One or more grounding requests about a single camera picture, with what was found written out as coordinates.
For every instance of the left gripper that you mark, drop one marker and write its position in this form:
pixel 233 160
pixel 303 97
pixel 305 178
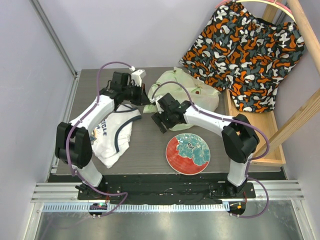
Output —
pixel 142 98

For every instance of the perforated metal rail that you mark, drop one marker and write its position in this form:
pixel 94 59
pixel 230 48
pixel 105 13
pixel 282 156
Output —
pixel 131 208

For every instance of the camouflage patterned shorts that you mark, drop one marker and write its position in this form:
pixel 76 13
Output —
pixel 245 55

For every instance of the white printed t-shirt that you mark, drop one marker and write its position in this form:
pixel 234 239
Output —
pixel 110 139

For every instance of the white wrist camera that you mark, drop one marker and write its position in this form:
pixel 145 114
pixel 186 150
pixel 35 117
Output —
pixel 137 75
pixel 157 103

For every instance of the light green plastic bag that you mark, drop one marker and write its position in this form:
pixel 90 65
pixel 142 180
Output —
pixel 182 87

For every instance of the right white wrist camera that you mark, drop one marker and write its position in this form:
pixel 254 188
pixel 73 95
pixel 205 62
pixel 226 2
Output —
pixel 157 103

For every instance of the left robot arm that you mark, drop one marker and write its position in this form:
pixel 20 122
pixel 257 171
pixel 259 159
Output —
pixel 73 144

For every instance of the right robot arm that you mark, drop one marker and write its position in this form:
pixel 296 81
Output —
pixel 239 138

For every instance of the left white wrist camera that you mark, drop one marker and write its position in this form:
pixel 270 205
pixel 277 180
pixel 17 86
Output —
pixel 137 75

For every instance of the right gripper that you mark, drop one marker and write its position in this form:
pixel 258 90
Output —
pixel 160 120

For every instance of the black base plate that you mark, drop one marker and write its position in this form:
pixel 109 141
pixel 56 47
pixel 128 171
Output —
pixel 166 189

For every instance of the red and teal plate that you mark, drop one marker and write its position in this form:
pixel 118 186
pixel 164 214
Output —
pixel 187 154

